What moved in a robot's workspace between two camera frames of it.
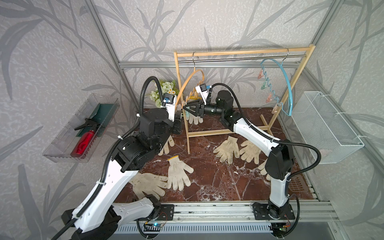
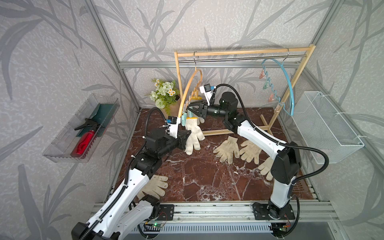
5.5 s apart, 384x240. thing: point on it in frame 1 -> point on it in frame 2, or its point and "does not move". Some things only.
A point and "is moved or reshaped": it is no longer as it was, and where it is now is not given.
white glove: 177,175 -> 195,135
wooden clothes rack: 287,101 does not move
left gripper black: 177,128 -> 181,139
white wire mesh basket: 320,125 does not move
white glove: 226,149 does not move
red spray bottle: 81,144 does not move
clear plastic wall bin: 78,139 does not move
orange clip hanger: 195,88 is moved or reshaped
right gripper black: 200,112 does not move
